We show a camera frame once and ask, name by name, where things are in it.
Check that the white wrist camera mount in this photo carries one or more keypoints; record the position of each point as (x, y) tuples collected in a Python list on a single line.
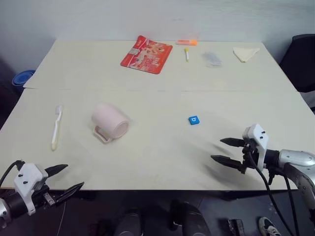
[(258, 137), (27, 175)]

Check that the blue letter b tile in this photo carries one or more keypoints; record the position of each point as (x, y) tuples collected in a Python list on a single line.
[(194, 120)]

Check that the dark rounded black shape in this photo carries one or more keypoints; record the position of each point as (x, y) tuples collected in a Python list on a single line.
[(192, 218)]

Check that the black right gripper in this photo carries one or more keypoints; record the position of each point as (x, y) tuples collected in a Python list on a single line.
[(249, 157)]

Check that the pale yellow toothbrush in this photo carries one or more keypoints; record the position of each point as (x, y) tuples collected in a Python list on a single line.
[(56, 127)]

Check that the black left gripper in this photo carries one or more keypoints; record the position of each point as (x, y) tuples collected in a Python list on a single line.
[(44, 194)]

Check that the red printed packet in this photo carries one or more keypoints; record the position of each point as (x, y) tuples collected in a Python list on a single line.
[(147, 55)]

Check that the dark rounded grey shape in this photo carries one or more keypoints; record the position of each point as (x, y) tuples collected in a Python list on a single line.
[(129, 223)]

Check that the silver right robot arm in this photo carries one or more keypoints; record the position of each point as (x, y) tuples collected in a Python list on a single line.
[(295, 157)]

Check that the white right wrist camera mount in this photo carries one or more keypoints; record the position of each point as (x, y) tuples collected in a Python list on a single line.
[(258, 137)]

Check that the black chair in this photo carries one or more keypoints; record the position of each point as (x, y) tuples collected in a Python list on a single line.
[(300, 64)]

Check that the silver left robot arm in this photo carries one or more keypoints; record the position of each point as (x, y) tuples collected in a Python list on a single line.
[(11, 205)]

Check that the clear plastic bag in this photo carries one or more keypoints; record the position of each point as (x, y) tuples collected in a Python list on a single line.
[(211, 59)]

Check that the blue plastic basin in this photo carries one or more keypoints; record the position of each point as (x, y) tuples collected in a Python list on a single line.
[(23, 77)]

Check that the pink plastic mug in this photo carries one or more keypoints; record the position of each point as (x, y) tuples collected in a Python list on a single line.
[(108, 121)]

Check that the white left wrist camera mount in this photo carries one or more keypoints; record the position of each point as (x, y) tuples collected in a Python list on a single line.
[(27, 175)]

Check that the black and white shoe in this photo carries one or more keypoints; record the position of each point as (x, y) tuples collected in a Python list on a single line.
[(268, 227)]

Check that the small yellow brush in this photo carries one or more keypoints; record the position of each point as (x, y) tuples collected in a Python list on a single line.
[(187, 54)]

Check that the orange and white tube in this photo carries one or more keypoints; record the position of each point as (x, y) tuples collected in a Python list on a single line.
[(187, 42)]

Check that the black ribbed foot pedal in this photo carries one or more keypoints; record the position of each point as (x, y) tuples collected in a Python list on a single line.
[(236, 227)]

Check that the cream folded cloth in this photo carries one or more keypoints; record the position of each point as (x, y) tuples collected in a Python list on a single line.
[(244, 52)]

